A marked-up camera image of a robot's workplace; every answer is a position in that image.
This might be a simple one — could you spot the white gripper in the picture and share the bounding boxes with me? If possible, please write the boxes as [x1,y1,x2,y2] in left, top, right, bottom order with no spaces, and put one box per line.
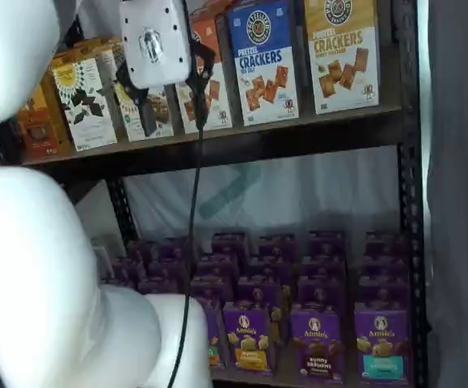
[115,0,217,139]

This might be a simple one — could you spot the purple Annie's box brown patch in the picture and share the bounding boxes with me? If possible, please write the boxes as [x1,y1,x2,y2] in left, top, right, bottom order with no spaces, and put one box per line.
[289,303,344,384]
[297,278,346,308]
[300,256,346,282]
[308,230,346,259]

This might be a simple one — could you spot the Simple Mills almond bar box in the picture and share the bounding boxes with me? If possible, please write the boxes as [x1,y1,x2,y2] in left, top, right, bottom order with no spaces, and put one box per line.
[113,78,175,143]

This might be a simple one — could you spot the orange cheddar pretzel crackers box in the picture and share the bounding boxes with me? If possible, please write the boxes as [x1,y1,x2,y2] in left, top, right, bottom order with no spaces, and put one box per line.
[174,6,234,135]

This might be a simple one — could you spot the Simple Mills Sweet Thins box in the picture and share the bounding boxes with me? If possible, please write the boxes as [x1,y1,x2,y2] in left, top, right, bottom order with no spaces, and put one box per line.
[70,36,126,61]
[50,48,119,154]

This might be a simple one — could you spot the blue pretzel crackers box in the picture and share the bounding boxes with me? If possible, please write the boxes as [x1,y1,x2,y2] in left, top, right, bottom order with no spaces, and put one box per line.
[227,0,301,128]

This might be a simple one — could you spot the brown shelf board with crackers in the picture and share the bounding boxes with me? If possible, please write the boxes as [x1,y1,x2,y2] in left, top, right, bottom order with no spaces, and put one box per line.
[21,105,403,166]

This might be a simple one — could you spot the orange cracker box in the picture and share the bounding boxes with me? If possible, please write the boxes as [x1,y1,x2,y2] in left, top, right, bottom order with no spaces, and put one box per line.
[16,74,75,159]

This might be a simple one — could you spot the purple Annie's box chocolate-chip bunnies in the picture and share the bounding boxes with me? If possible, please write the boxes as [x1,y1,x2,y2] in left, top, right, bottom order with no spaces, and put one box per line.
[146,258,190,284]
[158,238,190,263]

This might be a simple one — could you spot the purple Annie's box green patch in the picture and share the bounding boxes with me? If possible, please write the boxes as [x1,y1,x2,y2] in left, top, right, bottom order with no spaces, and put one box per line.
[190,276,234,304]
[204,301,227,369]
[196,253,241,280]
[211,232,247,259]

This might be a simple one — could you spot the gold pretzel crackers box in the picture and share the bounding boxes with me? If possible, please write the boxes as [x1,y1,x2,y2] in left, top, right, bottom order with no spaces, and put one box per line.
[303,0,381,116]

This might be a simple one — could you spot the purple Annie's box yellow patch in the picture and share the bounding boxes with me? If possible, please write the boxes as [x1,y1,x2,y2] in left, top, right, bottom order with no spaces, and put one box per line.
[257,233,297,259]
[246,255,292,280]
[221,301,276,375]
[236,276,283,305]

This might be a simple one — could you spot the purple Annie's box teal patch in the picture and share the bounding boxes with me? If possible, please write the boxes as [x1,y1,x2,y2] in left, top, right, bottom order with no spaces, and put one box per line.
[361,255,408,280]
[353,309,411,383]
[365,231,407,259]
[357,276,411,313]

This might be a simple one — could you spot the white backdrop sheet teal mark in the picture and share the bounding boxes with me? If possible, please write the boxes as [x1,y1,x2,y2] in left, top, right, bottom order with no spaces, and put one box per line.
[122,147,401,259]

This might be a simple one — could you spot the grey side curtain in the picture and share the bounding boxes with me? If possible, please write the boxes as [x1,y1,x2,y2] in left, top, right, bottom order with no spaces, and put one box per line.
[421,0,468,388]

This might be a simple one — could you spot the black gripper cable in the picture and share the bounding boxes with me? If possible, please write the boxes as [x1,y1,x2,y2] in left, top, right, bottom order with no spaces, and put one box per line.
[167,0,204,388]

